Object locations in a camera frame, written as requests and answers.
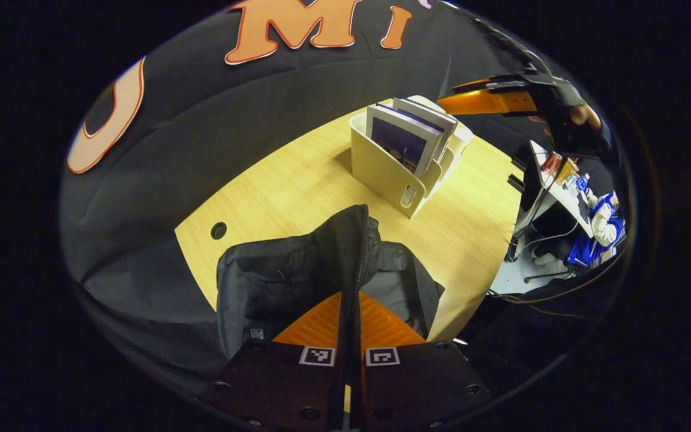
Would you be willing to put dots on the black table edge bracket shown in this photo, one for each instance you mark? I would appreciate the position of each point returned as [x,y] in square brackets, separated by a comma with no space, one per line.
[517,164]
[515,183]

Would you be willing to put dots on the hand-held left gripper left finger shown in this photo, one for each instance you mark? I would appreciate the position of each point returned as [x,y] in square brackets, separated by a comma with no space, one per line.
[273,384]

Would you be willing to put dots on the black backdrop cloth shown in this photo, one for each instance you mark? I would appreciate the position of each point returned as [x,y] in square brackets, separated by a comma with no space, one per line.
[231,108]

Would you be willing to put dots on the white side desk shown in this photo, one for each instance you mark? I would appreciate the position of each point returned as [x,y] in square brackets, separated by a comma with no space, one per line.
[561,192]

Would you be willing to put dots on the white bookshelf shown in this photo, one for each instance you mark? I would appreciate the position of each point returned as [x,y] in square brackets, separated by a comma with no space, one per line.
[381,168]

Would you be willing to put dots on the black schoolbag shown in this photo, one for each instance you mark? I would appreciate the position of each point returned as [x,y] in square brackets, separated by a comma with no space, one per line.
[273,276]

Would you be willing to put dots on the small blue bottle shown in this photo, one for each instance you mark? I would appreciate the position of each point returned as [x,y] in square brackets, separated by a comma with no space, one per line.
[582,181]

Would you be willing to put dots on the small orange bottle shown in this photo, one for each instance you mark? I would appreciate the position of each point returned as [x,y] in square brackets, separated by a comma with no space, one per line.
[567,171]

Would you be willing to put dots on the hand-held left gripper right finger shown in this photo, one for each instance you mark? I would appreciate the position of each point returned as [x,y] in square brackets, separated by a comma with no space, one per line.
[423,384]

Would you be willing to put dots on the small red bottle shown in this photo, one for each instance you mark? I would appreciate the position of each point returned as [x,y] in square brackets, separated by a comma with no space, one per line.
[551,162]

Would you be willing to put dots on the dark blue cover book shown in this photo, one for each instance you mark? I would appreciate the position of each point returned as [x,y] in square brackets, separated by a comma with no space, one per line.
[402,138]

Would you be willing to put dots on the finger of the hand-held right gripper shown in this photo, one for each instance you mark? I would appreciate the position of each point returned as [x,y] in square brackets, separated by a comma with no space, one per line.
[489,103]
[501,83]

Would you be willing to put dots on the grey portrait cover book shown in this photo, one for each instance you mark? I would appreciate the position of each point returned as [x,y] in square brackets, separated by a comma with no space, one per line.
[435,117]

